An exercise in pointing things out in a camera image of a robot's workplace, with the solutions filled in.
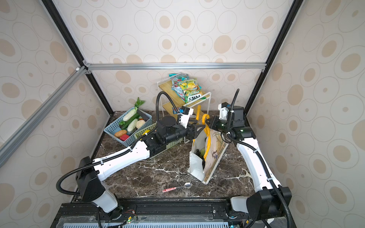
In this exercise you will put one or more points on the green plastic basket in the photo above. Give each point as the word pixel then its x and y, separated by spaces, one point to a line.
pixel 154 146

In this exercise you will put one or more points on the colourful candy bag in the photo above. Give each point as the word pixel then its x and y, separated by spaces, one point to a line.
pixel 176 79

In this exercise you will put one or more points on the green yellow candy bag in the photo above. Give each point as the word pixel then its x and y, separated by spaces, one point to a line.
pixel 191 90

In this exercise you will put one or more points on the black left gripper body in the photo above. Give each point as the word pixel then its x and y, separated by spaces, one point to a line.
pixel 178 131

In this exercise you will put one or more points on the white pumpkin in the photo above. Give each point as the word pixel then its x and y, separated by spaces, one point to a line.
pixel 140 123

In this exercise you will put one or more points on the white long vegetable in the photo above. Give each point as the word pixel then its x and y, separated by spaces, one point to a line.
pixel 132 125

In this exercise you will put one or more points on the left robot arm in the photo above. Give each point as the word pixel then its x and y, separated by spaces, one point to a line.
pixel 91 173

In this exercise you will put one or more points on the green cucumber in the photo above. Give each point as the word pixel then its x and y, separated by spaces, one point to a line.
pixel 129 121

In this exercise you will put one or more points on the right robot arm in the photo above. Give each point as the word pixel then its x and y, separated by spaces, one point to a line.
pixel 270 200

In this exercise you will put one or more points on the brown bread roll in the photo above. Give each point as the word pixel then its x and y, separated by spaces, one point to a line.
pixel 120 133

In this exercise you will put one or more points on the white wooden shelf rack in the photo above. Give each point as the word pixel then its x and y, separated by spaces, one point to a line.
pixel 171 107

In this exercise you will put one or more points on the cream vegetable peeler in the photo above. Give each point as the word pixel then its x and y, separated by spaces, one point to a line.
pixel 244 174

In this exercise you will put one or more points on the red bell pepper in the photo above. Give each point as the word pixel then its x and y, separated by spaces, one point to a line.
pixel 124 137

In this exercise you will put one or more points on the blue plastic basket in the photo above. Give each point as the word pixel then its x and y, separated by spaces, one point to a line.
pixel 114 127

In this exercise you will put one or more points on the pink handled spoon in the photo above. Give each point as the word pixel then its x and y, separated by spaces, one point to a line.
pixel 187 185

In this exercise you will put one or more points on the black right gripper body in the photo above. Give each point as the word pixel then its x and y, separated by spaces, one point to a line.
pixel 223 125

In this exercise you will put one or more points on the white grocery bag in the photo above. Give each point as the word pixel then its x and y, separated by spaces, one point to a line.
pixel 206 153

